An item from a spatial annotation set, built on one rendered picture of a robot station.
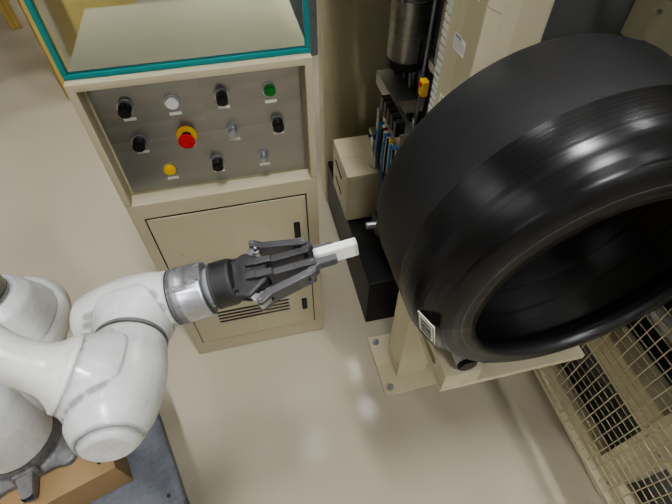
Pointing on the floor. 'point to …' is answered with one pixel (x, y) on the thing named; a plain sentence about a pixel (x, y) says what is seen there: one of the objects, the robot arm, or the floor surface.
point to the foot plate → (391, 383)
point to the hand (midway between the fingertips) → (336, 252)
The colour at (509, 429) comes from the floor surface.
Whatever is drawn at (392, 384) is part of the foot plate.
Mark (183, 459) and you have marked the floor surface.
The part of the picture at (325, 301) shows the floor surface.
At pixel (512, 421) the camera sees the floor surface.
